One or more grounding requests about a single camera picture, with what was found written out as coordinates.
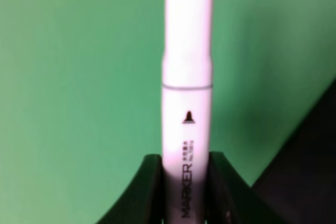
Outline black green logo mouse pad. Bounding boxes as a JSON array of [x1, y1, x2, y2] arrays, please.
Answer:
[[253, 82, 335, 223]]

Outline white marker pen orange caps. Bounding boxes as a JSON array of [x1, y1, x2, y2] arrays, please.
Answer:
[[161, 0, 213, 223]]

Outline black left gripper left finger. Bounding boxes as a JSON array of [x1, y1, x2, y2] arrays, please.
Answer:
[[97, 154, 164, 224]]

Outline green table cloth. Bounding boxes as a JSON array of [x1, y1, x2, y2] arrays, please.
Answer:
[[1, 0, 335, 223]]

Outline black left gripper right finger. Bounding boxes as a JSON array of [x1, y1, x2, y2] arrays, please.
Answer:
[[207, 152, 265, 223]]

